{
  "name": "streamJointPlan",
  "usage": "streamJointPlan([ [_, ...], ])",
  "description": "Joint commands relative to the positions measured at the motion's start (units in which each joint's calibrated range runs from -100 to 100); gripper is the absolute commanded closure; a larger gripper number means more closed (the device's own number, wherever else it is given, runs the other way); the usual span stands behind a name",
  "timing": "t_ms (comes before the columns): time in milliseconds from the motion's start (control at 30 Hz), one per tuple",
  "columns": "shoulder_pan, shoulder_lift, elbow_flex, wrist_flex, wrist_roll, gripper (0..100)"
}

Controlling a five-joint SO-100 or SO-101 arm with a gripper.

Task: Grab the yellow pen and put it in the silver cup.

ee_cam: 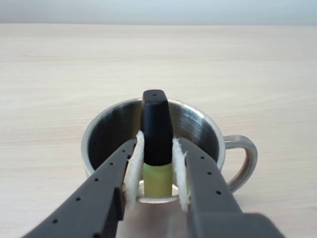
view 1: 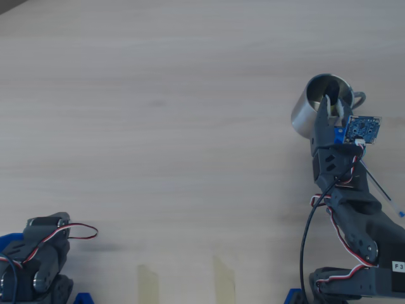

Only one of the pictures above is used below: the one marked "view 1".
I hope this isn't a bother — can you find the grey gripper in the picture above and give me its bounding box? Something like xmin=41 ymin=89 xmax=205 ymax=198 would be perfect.
xmin=309 ymin=94 xmax=354 ymax=156

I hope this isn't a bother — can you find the blue arm base clamp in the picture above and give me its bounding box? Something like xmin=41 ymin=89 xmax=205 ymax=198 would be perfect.
xmin=73 ymin=293 xmax=96 ymax=304
xmin=284 ymin=288 xmax=304 ymax=304

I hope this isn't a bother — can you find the silver metal cup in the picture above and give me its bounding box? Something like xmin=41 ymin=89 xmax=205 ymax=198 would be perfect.
xmin=290 ymin=73 xmax=367 ymax=140

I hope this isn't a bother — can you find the blue ballpoint pen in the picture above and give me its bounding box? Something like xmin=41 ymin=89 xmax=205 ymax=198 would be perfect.
xmin=360 ymin=160 xmax=405 ymax=219

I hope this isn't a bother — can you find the long clear tape strip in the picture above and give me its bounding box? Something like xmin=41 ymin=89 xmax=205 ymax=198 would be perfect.
xmin=213 ymin=255 xmax=237 ymax=304

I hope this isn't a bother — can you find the short clear tape strip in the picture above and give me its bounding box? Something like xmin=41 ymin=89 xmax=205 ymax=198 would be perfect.
xmin=137 ymin=264 xmax=159 ymax=304

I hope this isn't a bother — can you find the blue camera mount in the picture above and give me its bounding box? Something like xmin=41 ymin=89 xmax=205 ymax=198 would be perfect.
xmin=333 ymin=115 xmax=352 ymax=145

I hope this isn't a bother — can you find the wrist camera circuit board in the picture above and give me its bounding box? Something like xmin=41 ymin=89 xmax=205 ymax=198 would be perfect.
xmin=344 ymin=115 xmax=383 ymax=145

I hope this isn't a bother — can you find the black camera cable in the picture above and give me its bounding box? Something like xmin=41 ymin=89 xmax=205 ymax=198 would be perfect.
xmin=299 ymin=151 xmax=365 ymax=304

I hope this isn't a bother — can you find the red white black servo wire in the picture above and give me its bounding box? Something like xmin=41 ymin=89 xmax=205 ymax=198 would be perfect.
xmin=22 ymin=222 xmax=99 ymax=263

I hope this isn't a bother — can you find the blue printed bracket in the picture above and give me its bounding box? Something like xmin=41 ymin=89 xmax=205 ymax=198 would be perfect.
xmin=0 ymin=232 xmax=25 ymax=254

